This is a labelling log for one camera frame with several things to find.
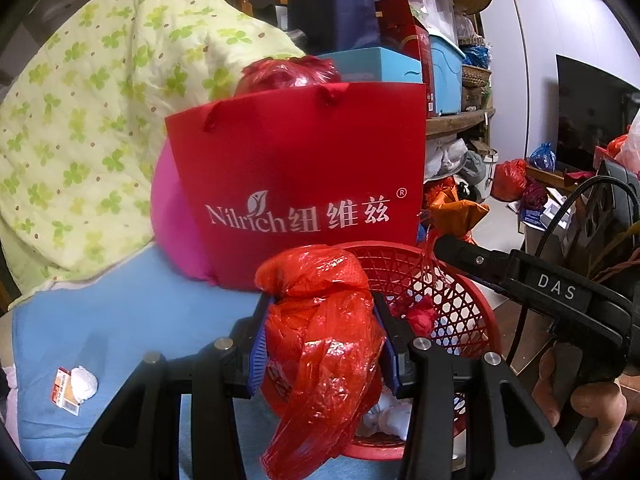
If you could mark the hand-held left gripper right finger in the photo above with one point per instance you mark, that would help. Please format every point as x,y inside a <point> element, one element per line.
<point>395,355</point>

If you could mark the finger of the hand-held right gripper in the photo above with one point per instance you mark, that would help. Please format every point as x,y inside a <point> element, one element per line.
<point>470,260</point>

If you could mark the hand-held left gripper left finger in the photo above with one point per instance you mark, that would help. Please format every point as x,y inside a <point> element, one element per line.
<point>257,360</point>

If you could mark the red plastic basket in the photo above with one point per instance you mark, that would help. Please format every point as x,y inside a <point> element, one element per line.
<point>450,305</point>

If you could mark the red plastic bag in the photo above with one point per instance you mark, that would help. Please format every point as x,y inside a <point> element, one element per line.
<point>510,180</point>
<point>320,340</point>
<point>280,75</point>

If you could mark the person's right forearm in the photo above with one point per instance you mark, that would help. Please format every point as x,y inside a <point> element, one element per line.
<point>625,455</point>

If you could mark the person's right hand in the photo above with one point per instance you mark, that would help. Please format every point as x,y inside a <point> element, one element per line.
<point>595,410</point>

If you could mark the orange plastic bag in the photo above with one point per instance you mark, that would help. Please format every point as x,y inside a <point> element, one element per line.
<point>457,215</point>

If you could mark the white crumpled paper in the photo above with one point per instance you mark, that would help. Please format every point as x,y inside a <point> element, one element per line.
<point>387,417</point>

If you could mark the blue plastic bag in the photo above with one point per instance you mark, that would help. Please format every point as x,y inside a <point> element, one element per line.
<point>542,157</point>

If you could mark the wooden shelf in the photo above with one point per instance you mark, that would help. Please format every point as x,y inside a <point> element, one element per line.
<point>460,121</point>

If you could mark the pink pillow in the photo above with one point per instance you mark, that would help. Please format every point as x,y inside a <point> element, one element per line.
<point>175,220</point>

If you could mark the white crumpled tissue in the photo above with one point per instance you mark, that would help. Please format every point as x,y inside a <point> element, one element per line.
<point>84,384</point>

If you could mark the wicker basket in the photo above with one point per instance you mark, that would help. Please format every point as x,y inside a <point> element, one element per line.
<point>475,76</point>

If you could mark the blue storage bin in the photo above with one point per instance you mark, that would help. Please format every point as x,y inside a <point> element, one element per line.
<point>445,75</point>

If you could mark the black television screen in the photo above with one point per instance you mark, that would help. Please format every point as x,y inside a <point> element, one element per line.
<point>590,110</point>

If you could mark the red paper bag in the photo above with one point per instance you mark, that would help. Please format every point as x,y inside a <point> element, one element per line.
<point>300,160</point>

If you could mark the small orange white box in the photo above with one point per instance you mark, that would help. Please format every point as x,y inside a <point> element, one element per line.
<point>60,394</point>

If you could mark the light blue box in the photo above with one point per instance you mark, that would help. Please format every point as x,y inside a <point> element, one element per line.
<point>370,62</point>

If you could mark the dark red box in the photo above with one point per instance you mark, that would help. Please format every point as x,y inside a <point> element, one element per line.
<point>405,25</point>

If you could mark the navy tote bag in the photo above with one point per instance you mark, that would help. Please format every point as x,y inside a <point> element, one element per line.
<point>330,10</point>

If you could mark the green clover print quilt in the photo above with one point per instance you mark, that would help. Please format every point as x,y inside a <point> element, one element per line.
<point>100,110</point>

